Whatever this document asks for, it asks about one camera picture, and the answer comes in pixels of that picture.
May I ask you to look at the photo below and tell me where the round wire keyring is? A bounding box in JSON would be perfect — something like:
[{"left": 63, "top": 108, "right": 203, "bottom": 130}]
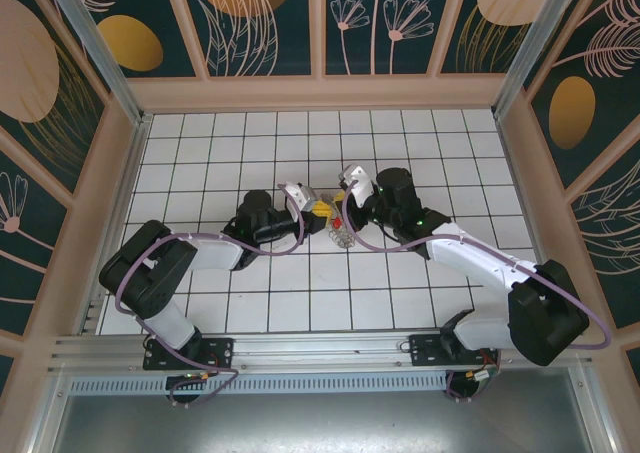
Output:
[{"left": 327, "top": 217, "right": 356, "bottom": 250}]

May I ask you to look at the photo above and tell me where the grey metal sheet panel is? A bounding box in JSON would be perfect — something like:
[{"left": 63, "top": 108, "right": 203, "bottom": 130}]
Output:
[{"left": 29, "top": 367, "right": 616, "bottom": 453}]

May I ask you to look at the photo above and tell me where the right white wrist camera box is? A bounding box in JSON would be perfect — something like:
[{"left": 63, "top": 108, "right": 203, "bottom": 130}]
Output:
[{"left": 337, "top": 162, "right": 375, "bottom": 208}]

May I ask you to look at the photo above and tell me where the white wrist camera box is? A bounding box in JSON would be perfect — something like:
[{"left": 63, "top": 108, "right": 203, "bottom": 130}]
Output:
[
  {"left": 337, "top": 162, "right": 375, "bottom": 208},
  {"left": 278, "top": 180, "right": 316, "bottom": 212}
]

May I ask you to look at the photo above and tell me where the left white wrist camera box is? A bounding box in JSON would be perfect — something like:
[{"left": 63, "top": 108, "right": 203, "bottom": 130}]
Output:
[{"left": 278, "top": 180, "right": 316, "bottom": 212}]

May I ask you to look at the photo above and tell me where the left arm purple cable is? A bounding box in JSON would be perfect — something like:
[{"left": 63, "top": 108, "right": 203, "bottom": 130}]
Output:
[{"left": 115, "top": 182, "right": 245, "bottom": 408}]

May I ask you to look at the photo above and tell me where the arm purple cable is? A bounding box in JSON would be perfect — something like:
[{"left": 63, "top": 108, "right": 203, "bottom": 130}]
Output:
[
  {"left": 115, "top": 182, "right": 245, "bottom": 408},
  {"left": 342, "top": 182, "right": 614, "bottom": 404}
]

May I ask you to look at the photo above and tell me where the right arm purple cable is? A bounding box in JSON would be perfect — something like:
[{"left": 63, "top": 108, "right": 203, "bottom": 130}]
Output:
[{"left": 342, "top": 182, "right": 614, "bottom": 404}]

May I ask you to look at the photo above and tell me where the aluminium table edge rail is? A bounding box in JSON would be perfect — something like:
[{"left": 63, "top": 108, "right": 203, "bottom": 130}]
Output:
[
  {"left": 493, "top": 115, "right": 565, "bottom": 327},
  {"left": 74, "top": 114, "right": 154, "bottom": 335}
]

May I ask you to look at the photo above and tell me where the aluminium mounting rail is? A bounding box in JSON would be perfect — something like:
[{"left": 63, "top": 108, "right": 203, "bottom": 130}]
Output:
[{"left": 47, "top": 327, "right": 594, "bottom": 374}]

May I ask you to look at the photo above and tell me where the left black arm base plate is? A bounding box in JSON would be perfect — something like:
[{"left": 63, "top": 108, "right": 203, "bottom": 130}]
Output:
[{"left": 142, "top": 336, "right": 236, "bottom": 372}]

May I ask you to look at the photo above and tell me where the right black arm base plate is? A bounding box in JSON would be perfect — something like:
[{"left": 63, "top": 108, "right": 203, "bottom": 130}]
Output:
[{"left": 407, "top": 333, "right": 501, "bottom": 369}]

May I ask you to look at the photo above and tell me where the slotted grey cable duct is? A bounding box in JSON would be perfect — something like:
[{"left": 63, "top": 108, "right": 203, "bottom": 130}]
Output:
[{"left": 66, "top": 372, "right": 454, "bottom": 397}]

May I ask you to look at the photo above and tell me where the aluminium frame post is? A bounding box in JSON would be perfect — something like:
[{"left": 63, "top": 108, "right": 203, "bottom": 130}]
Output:
[
  {"left": 39, "top": 0, "right": 154, "bottom": 129},
  {"left": 492, "top": 0, "right": 586, "bottom": 122}
]

